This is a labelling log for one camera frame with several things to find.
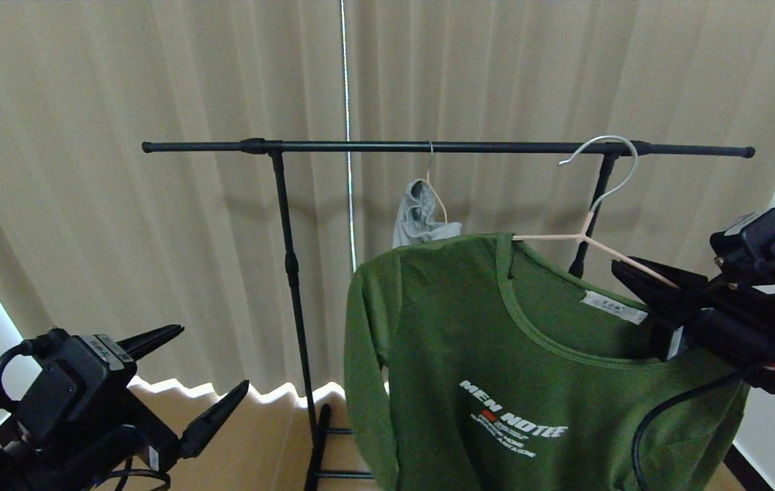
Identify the green garment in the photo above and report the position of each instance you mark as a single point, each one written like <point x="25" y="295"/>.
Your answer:
<point x="462" y="327"/>

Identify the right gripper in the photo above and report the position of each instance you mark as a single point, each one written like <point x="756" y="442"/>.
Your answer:
<point x="728" y="334"/>

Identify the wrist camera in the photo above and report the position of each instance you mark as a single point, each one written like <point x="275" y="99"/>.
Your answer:
<point x="67" y="395"/>
<point x="769" y="252"/>

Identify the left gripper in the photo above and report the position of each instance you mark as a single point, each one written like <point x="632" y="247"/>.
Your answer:
<point x="108" y="450"/>

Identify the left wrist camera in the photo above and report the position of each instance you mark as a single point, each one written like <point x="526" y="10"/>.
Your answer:
<point x="67" y="395"/>

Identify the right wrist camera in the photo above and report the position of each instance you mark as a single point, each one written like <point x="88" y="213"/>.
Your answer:
<point x="769" y="252"/>

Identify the beige curtain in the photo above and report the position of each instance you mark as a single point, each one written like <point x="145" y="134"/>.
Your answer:
<point x="121" y="82"/>

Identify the pale grey shorts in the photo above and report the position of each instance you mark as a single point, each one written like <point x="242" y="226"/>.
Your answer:
<point x="415" y="218"/>

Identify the black clothes rack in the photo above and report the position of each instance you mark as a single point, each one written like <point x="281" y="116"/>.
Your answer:
<point x="496" y="147"/>

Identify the pink clothes hanger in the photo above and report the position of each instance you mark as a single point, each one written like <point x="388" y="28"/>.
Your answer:
<point x="441" y="204"/>
<point x="544" y="237"/>

